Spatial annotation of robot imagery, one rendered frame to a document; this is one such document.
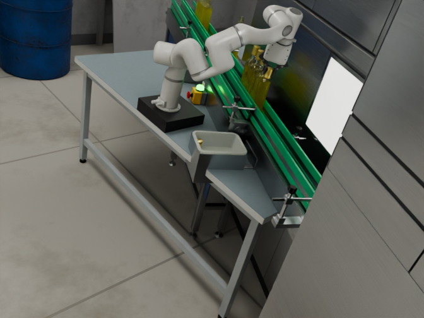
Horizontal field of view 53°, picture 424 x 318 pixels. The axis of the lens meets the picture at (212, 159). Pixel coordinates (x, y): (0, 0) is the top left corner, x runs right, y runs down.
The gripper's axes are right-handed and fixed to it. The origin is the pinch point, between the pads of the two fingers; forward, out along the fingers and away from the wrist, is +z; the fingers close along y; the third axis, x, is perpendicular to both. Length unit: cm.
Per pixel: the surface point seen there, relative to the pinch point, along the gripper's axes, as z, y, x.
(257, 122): 22.7, -3.1, 8.6
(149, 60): 61, 64, -66
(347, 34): -28.3, -21.9, 3.8
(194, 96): 43, 29, -22
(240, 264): 62, -14, 59
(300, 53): -4.8, -11.8, -13.4
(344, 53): -23.9, -22.2, 10.7
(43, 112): 147, 140, -76
